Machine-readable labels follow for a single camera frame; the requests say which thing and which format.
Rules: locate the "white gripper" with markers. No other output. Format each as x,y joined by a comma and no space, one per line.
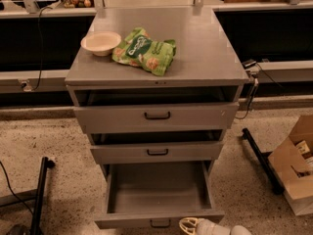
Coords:
211,227

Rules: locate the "grey bottom drawer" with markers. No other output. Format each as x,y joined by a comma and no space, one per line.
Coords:
157,195

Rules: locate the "grey drawer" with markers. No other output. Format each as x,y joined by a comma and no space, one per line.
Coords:
156,147
127,111
157,195

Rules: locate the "grey middle drawer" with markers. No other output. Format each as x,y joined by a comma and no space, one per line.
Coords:
156,147

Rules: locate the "grey top drawer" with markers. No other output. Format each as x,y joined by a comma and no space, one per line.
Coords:
127,111

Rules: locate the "black right stand leg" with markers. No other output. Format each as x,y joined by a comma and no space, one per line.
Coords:
277,188

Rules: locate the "black stand leg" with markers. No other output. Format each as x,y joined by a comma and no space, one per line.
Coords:
46,163
277,188

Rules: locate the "cardboard box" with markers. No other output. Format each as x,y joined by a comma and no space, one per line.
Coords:
293,170

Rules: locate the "black left stand leg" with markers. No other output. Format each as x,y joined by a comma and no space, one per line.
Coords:
46,163

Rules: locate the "green chip bag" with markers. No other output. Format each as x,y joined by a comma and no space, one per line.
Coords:
138,50

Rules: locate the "white bowl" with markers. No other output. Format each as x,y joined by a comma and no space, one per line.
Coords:
100,43

